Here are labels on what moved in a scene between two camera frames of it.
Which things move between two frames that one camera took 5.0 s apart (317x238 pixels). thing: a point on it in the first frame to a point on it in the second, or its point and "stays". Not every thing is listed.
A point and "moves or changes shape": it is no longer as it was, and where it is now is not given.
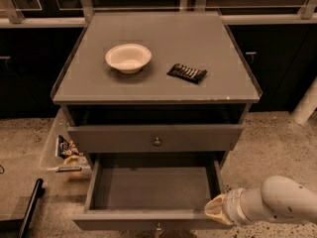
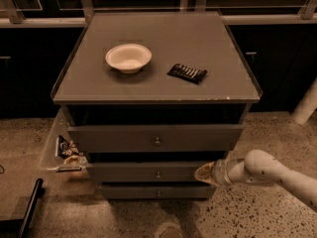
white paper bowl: x=128 y=58 stays
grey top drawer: x=155 y=138 stays
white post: x=306 y=105 stays
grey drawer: x=151 y=193 moves or changes shape
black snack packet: x=187 y=72 stays
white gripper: x=233 y=204 to x=220 y=173
